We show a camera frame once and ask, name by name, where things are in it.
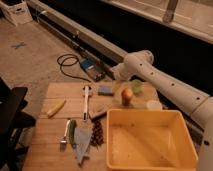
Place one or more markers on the white handled utensil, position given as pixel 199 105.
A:
pixel 87 94

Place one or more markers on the green cup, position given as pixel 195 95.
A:
pixel 136 86

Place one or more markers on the red yellow apple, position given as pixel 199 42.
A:
pixel 126 95

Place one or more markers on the yellow plastic bin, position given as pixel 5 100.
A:
pixel 149 140

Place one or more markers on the bunch of dark grapes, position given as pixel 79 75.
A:
pixel 97 138

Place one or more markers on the blue power device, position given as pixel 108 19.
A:
pixel 92 70

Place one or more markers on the grey folded cloth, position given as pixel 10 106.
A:
pixel 82 137

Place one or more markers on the white cardboard box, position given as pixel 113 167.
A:
pixel 17 14

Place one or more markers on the yellow banana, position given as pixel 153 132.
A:
pixel 55 109

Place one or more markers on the green cucumber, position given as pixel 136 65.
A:
pixel 72 127

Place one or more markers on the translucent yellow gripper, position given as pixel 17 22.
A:
pixel 118 88

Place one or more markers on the silver metal utensil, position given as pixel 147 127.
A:
pixel 64 139

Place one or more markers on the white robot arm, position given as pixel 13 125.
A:
pixel 197 104

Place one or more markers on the black chair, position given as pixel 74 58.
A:
pixel 12 122

